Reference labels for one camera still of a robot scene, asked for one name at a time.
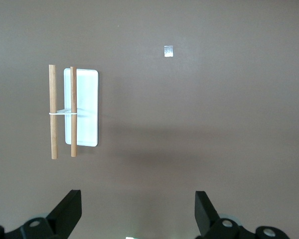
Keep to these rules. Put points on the small clear tape patch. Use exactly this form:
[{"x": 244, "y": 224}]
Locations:
[{"x": 168, "y": 51}]

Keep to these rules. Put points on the brown table cover sheet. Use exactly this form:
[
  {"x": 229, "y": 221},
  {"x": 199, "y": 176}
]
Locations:
[{"x": 189, "y": 124}]

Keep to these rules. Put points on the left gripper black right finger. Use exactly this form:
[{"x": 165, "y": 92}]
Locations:
[{"x": 206, "y": 219}]

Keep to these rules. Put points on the white rectangular tray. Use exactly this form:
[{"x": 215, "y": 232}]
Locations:
[{"x": 88, "y": 99}]

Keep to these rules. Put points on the brown wooden stick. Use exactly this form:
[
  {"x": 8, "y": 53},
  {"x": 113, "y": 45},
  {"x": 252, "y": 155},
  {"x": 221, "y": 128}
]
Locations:
[
  {"x": 73, "y": 87},
  {"x": 53, "y": 87}
]

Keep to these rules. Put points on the white rubber band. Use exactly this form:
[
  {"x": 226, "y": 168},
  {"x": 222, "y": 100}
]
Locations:
[{"x": 63, "y": 113}]

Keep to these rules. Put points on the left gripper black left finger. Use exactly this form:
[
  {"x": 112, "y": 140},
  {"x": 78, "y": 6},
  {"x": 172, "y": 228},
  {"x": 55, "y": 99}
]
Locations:
[{"x": 64, "y": 211}]

